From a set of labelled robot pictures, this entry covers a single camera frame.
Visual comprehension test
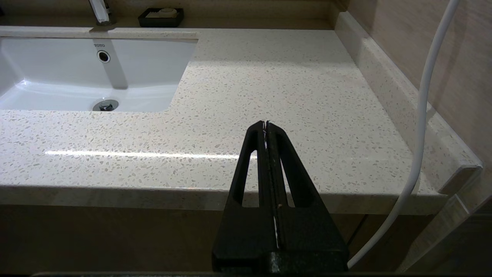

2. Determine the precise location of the chrome sink drain plug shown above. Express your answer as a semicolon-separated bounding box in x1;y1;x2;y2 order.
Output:
92;99;120;112

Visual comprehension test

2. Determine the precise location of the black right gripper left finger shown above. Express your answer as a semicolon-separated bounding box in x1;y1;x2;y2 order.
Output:
212;121;278;274

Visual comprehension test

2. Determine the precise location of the white cable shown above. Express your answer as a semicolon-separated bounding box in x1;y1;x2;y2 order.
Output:
347;0;462;269

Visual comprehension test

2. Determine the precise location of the chrome faucet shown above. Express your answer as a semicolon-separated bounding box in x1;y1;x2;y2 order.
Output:
88;0;116;27

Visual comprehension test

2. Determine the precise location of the white ceramic sink basin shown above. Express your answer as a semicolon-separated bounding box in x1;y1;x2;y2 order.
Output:
0;37;198;113

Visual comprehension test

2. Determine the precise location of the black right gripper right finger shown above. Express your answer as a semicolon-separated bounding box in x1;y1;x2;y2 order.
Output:
267;122;349;274

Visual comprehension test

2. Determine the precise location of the black soap dish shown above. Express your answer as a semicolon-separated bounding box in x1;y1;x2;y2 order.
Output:
138;8;185;28

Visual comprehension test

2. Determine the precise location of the wooden vanity cabinet front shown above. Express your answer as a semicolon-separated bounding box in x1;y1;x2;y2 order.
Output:
0;204;435;274

